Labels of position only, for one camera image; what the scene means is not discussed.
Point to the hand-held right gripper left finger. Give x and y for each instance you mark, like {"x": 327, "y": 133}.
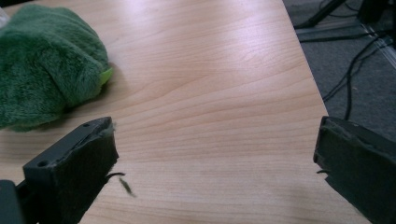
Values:
{"x": 71, "y": 174}

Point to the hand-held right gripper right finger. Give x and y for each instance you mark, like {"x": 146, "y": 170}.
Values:
{"x": 358, "y": 168}

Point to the green plush toy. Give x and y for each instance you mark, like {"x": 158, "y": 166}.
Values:
{"x": 43, "y": 65}

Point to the black stand leg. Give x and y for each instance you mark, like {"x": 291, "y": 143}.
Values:
{"x": 317, "y": 15}

